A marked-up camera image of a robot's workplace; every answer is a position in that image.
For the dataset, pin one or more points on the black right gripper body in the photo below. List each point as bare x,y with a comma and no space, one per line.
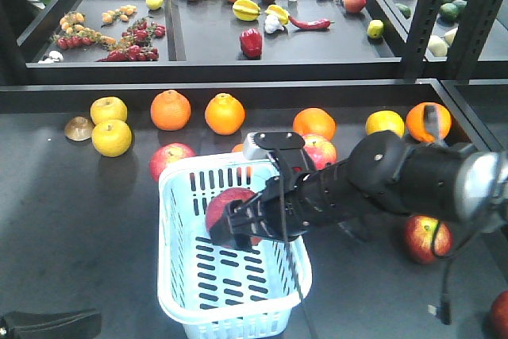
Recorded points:
300,196

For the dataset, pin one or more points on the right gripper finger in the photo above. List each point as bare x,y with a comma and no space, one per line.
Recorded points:
228,228
249,201

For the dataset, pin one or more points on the red apple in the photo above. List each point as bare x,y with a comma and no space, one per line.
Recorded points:
498,315
320,150
426,237
229,195
166,155

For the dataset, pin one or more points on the light blue plastic basket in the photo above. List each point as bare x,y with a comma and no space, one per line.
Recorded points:
213,291

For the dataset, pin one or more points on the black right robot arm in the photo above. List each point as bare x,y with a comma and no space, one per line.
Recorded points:
383,172

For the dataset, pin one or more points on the small orange behind basket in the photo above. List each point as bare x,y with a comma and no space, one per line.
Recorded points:
237,148

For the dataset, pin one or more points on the orange beside middle apple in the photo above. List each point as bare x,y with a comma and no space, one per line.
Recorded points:
315,121

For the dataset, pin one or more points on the orange with knob centre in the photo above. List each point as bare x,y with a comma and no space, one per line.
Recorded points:
224,114

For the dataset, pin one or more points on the orange with knob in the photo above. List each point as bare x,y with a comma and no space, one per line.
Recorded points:
224,114
170,110

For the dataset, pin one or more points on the yellow orange fruit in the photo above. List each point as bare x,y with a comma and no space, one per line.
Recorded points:
385,120

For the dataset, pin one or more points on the orange with knob left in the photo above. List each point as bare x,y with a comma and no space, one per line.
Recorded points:
170,110

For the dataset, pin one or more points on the large navel orange right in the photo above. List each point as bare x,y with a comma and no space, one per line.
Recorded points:
415,122

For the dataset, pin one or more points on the yellow apple lower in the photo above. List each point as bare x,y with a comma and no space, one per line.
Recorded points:
111,138

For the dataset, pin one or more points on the yellow apple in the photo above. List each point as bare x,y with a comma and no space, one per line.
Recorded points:
108,108
111,138

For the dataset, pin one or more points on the yellow apple upper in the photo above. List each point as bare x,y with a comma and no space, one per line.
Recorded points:
108,108

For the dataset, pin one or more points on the red bell pepper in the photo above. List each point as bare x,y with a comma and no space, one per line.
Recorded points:
251,43

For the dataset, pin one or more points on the red chili pepper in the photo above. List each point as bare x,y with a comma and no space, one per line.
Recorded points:
320,24

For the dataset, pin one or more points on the brown mushroom cap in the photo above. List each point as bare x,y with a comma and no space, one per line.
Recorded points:
79,129

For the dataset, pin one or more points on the black wood produce display table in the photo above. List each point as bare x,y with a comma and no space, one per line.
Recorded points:
80,230

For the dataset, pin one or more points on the black upright rack post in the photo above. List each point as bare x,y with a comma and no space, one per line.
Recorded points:
456,30

